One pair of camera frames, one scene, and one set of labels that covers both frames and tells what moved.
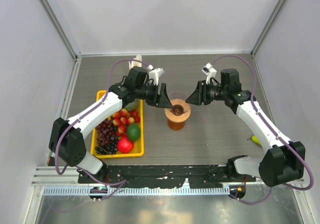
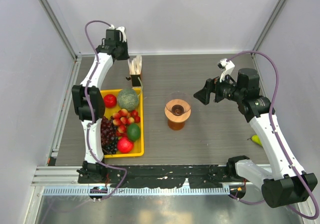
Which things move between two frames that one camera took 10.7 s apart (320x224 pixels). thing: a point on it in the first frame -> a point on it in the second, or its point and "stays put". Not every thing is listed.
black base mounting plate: [193, 176] stays put
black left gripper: [162, 100] -> [126, 56]
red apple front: [125, 145] stays put
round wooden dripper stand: [180, 111] stays put
